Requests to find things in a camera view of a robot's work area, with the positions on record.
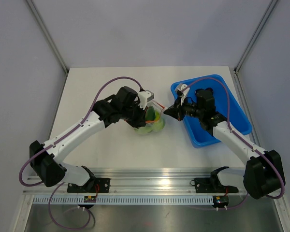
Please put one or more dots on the white slotted cable duct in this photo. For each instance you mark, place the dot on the white slotted cable duct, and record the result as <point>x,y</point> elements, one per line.
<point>124,200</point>

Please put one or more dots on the clear zip bag orange zipper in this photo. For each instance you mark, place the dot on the clear zip bag orange zipper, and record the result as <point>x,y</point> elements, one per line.
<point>158,107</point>

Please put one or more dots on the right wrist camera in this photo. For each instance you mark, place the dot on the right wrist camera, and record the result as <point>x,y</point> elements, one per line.
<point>182,91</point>

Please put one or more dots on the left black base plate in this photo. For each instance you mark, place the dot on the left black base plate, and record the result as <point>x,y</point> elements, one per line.
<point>101,184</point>

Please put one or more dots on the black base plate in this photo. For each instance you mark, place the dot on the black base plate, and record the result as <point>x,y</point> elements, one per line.
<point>101,184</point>
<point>203,185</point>

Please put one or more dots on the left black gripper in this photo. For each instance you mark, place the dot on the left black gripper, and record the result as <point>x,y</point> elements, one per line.
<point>140,122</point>

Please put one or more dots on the yellow star fruit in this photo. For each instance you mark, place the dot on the yellow star fruit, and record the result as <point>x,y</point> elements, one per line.
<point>157,116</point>

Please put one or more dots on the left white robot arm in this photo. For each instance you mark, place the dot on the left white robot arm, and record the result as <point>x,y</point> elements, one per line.
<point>47,159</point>

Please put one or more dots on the dark avocado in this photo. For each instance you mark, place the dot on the dark avocado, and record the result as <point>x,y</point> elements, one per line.
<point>209,89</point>

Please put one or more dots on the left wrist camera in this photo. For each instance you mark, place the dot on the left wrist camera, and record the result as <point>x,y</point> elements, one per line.
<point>145,97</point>

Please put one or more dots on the blue plastic bin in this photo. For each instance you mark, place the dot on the blue plastic bin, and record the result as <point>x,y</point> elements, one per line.
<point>225,103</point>

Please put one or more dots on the aluminium frame post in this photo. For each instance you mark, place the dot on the aluminium frame post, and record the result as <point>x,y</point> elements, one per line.
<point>256,34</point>
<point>47,36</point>

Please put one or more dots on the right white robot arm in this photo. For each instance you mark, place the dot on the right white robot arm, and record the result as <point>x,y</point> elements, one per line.
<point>263,172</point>

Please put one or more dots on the aluminium mounting rail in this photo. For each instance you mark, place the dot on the aluminium mounting rail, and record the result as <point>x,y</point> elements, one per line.
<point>151,182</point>

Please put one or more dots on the green star fruit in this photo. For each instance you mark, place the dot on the green star fruit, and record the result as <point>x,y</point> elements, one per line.
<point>144,130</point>

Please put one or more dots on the left aluminium frame post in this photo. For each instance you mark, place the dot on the left aluminium frame post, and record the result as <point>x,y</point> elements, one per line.
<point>47,36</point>

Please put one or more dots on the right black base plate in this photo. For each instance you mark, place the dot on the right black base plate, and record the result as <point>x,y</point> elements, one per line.
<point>203,185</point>

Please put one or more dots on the right aluminium frame post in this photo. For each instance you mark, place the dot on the right aluminium frame post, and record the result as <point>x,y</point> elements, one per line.
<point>256,34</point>

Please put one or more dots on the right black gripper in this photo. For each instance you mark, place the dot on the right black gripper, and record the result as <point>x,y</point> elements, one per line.
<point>173,111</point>

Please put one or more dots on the light green apple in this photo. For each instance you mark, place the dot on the light green apple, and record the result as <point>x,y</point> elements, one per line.
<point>158,125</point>

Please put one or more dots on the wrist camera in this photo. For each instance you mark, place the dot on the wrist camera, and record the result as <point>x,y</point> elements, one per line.
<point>182,91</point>
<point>145,97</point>

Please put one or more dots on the green cucumber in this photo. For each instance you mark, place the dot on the green cucumber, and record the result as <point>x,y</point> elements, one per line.
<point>150,114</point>

